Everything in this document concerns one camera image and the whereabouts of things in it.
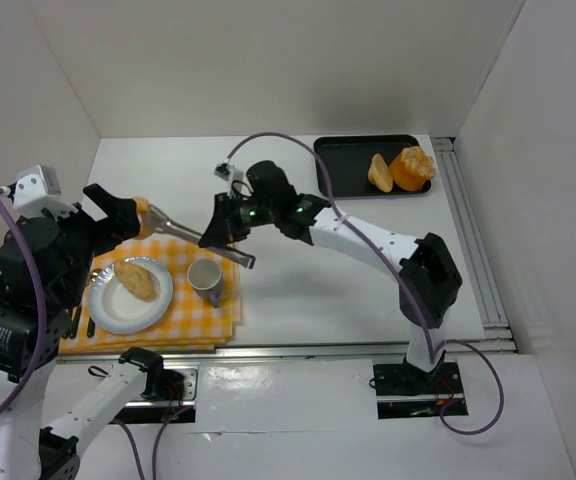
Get ring donut bread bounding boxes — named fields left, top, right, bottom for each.
left=133, top=197, right=152, bottom=240

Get stainless steel serving tongs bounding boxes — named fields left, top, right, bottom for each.
left=138, top=205, right=256, bottom=270

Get oval bread roll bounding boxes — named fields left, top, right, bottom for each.
left=113, top=260, right=158, bottom=301

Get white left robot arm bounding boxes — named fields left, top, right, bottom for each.
left=0, top=184, right=184, bottom=479

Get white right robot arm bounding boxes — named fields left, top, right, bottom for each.
left=199, top=160, right=463, bottom=384

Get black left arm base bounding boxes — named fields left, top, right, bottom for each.
left=115, top=368, right=198, bottom=425

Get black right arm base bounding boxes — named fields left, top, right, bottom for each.
left=368, top=362, right=468, bottom=420

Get white ceramic plate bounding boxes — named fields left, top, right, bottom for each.
left=87, top=256, right=173, bottom=335

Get black food tray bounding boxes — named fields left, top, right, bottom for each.
left=313, top=134, right=432, bottom=199

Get purple ceramic mug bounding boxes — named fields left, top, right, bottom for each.
left=186, top=258, right=225, bottom=308

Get yellow checkered cloth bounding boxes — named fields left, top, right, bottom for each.
left=60, top=236, right=241, bottom=354

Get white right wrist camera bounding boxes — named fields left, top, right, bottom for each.
left=214, top=161, right=244, bottom=182

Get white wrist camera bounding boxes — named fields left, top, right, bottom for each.
left=214, top=161, right=244, bottom=182
left=6, top=165, right=62, bottom=213

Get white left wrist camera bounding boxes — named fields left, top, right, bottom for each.
left=6, top=165, right=62, bottom=213

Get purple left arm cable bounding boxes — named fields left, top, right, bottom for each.
left=0, top=186, right=47, bottom=439

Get dark cutlery handle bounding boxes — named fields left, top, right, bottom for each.
left=68, top=306, right=82, bottom=339
left=86, top=317, right=96, bottom=338

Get aluminium front rail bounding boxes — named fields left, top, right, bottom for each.
left=57, top=340, right=419, bottom=362

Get aluminium side rail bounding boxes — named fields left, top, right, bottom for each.
left=431, top=137, right=518, bottom=354

